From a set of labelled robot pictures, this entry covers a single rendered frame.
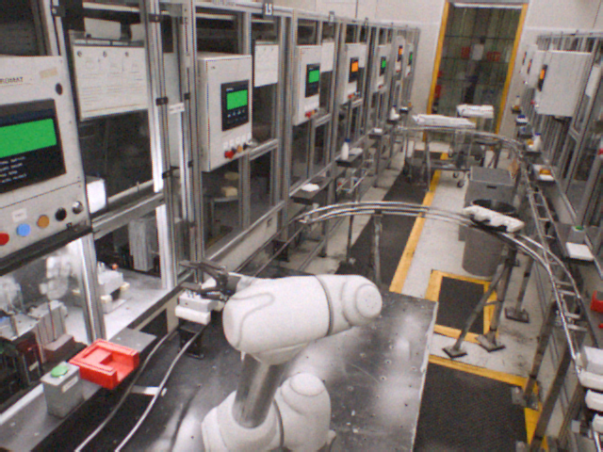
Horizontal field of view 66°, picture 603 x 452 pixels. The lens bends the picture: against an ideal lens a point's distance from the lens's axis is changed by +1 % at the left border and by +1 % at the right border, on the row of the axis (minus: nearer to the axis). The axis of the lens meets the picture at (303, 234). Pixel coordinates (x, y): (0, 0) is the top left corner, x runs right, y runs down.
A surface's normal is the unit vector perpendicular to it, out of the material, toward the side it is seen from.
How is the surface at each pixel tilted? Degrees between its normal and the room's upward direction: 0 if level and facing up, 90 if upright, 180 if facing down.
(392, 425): 0
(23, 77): 90
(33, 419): 0
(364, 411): 0
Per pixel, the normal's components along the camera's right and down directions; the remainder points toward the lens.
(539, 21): -0.34, 0.36
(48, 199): 0.94, 0.18
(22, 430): 0.06, -0.91
